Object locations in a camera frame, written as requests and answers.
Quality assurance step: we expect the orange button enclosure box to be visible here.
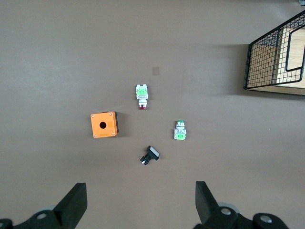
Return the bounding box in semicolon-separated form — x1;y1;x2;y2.
90;111;119;139

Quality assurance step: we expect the red push button switch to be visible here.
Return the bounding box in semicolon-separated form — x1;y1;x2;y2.
135;84;149;111

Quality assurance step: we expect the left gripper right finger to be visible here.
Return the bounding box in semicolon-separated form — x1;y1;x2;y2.
194;181;290;229

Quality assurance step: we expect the black switch with white face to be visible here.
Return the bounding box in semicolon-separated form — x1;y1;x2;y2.
138;145;161;166

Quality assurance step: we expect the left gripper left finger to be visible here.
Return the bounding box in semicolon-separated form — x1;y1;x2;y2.
0;182;88;229

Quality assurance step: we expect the green push button switch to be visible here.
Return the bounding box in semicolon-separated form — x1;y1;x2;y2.
173;120;187;141

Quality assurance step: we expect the wooden shelf with wire sides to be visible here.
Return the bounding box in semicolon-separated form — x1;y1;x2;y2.
243;9;305;96

